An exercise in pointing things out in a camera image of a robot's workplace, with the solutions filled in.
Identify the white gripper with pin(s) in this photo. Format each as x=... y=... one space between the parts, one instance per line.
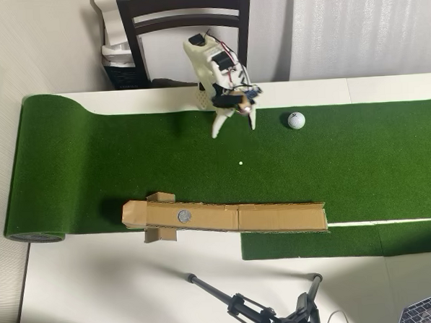
x=222 y=115

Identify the white golf ball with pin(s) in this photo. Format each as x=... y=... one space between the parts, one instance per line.
x=296 y=120

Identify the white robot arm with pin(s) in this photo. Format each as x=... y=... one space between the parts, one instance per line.
x=203 y=61

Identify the brown cardboard ramp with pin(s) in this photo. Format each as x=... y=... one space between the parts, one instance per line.
x=276 y=218

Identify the dark blue box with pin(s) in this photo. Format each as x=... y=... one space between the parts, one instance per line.
x=120 y=77

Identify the dark wooden chair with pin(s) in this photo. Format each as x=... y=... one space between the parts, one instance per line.
x=182 y=2

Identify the cardboard cross support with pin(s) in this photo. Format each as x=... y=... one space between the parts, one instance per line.
x=159 y=235

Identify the small green turf piece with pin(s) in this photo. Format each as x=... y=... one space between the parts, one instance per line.
x=314 y=245

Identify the long green turf mat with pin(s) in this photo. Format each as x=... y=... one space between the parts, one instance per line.
x=93 y=168

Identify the white curtain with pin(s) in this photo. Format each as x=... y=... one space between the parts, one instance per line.
x=356 y=27

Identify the white foam packaging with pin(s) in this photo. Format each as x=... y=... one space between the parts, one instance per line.
x=109 y=26

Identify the black tripod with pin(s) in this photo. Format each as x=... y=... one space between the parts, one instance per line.
x=241 y=306

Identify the cardboard mounted wrist camera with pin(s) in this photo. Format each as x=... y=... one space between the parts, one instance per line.
x=250 y=94

